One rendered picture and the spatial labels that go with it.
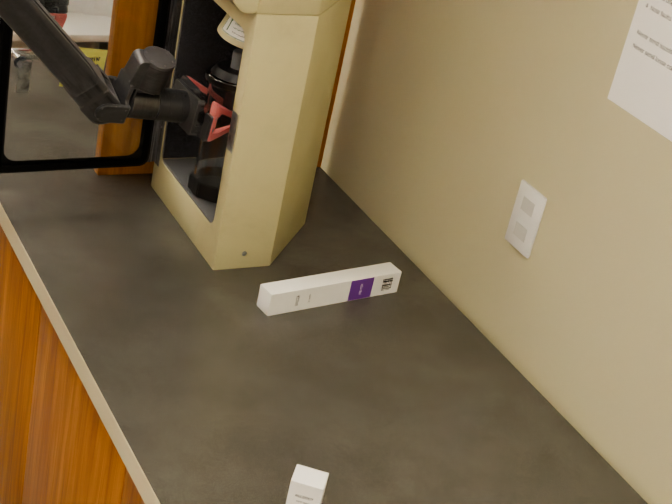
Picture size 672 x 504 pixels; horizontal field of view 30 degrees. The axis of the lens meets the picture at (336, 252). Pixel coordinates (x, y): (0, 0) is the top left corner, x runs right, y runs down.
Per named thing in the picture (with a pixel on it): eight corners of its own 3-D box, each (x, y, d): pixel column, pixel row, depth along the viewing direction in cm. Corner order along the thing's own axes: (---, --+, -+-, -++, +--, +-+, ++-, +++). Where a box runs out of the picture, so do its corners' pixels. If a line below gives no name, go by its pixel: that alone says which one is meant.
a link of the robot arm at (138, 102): (111, 101, 213) (120, 123, 209) (124, 70, 208) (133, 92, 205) (148, 105, 216) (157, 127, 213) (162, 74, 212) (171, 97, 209)
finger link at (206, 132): (237, 93, 220) (189, 87, 215) (255, 110, 215) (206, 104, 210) (227, 128, 223) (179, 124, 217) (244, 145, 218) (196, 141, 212)
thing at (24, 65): (29, 93, 216) (33, 62, 214) (16, 93, 215) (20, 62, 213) (25, 88, 218) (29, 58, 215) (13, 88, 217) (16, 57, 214)
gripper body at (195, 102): (185, 78, 219) (146, 73, 215) (208, 101, 212) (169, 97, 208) (175, 112, 222) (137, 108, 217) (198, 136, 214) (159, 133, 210)
